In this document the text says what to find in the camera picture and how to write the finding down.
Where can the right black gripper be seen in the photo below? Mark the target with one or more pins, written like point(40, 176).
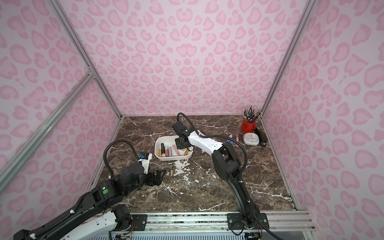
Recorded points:
point(181, 142)

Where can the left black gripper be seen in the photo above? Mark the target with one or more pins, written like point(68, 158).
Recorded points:
point(153, 177)

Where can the pink lip gloss tube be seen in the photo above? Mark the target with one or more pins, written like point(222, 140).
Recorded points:
point(176, 150)

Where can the white plastic storage box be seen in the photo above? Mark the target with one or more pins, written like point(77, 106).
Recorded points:
point(169, 141)

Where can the silver lipstick tube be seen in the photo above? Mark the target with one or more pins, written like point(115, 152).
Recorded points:
point(170, 152)

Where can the brown lip gloss silver cap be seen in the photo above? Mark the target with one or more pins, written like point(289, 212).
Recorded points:
point(166, 151)

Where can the black lipstick gold band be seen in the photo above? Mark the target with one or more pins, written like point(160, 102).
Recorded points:
point(163, 150)

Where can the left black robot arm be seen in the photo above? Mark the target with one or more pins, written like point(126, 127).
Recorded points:
point(104, 196)

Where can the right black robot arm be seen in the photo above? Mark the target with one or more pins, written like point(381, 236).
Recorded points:
point(229, 158)

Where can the red pen holder cup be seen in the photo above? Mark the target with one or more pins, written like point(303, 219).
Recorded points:
point(247, 127)

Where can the white round alarm clock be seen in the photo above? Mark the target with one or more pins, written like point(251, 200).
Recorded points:
point(251, 139)

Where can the bundle of pens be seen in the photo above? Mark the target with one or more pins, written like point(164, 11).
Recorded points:
point(252, 115)

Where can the black object behind clock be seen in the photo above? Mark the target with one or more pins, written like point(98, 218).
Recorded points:
point(262, 137)

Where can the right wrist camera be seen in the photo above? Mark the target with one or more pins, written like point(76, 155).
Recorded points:
point(179, 127)

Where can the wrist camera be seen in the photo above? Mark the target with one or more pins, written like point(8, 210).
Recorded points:
point(144, 159)
point(179, 127)

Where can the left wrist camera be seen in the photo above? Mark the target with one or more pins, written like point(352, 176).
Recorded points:
point(144, 159)

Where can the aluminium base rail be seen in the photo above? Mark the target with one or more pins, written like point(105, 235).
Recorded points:
point(288, 225)

